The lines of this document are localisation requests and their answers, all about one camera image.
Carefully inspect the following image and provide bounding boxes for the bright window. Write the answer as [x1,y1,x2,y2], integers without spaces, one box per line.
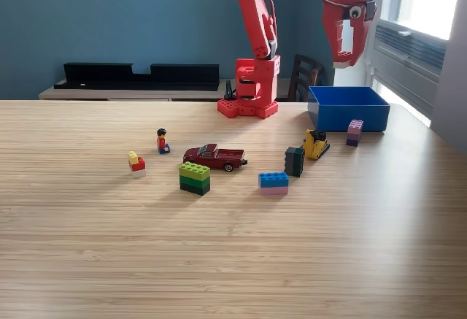
[379,0,467,41]

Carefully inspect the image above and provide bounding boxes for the toy figure red shirt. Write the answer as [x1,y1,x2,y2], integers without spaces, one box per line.
[155,128,171,155]

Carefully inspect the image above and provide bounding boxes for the purple brick stack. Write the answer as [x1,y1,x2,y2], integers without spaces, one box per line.
[345,118,364,147]

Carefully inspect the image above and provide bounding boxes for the blue plastic box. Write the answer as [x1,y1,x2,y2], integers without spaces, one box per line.
[306,85,391,133]

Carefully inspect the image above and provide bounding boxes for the blue and pink brick stack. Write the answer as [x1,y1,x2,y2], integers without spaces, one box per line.
[258,171,290,196]

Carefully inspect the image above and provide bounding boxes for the grey window heating unit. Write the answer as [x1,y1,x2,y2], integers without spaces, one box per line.
[366,19,448,118]

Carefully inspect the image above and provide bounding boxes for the dark red toy pickup car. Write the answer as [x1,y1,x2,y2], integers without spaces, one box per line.
[182,143,249,173]

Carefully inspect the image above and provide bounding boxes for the grey and dark green bricks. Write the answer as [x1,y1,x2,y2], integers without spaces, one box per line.
[283,146,306,178]

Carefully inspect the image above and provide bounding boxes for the black long shelf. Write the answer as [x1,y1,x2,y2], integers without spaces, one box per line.
[53,62,221,91]

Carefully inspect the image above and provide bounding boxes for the green brick stack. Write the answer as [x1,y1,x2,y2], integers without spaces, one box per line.
[178,161,212,196]

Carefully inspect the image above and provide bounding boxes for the dark wooden chair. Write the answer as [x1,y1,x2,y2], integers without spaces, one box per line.
[287,53,325,103]

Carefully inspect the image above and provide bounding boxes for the pale wooden sideboard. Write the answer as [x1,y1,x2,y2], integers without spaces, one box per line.
[38,77,293,103]

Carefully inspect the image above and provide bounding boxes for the yellow red white brick stack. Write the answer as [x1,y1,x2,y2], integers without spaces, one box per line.
[127,150,147,179]

